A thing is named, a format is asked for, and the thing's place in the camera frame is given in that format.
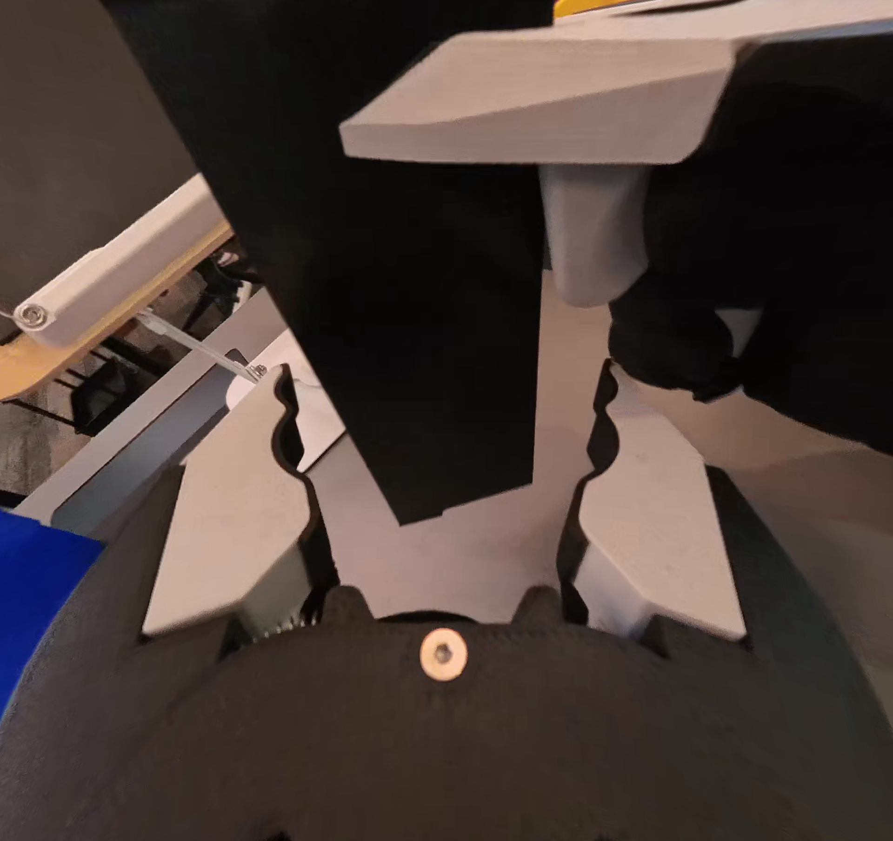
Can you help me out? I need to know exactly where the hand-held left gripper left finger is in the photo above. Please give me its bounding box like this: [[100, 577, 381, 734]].
[[141, 363, 341, 641]]

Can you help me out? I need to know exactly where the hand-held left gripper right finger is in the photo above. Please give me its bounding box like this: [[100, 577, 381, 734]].
[[557, 358, 747, 642]]

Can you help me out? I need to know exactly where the blue plastic bin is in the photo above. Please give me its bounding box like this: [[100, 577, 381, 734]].
[[0, 506, 106, 720]]

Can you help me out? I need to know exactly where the black plate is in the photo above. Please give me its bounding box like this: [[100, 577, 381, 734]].
[[92, 0, 557, 527]]

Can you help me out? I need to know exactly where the white base book stand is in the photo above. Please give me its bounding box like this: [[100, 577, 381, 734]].
[[0, 0, 367, 472]]

